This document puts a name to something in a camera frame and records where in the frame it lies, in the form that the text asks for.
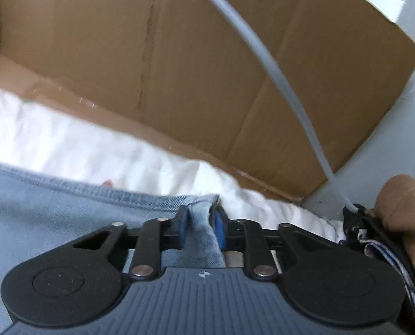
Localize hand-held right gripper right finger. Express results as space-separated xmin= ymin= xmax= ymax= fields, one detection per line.
xmin=210 ymin=205 xmax=334 ymax=281

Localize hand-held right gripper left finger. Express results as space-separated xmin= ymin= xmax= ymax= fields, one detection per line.
xmin=73 ymin=205 xmax=190 ymax=280

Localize light blue denim jeans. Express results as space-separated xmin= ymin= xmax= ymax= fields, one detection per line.
xmin=0 ymin=161 xmax=229 ymax=335

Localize cream bear print bed sheet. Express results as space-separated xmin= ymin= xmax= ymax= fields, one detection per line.
xmin=0 ymin=84 xmax=348 ymax=241

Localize flat brown cardboard sheet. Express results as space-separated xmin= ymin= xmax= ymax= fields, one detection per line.
xmin=0 ymin=0 xmax=415 ymax=203

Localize folded brown garment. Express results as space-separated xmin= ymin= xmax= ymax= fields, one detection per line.
xmin=373 ymin=174 xmax=415 ymax=335

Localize white cable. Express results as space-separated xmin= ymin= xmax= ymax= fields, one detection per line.
xmin=185 ymin=0 xmax=359 ymax=213

